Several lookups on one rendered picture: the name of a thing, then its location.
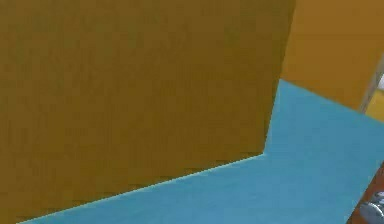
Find grey door frame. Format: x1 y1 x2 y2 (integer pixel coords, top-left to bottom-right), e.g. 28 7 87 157
358 52 384 114

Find silver round door handle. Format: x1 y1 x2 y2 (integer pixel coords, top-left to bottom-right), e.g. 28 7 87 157
359 191 384 224

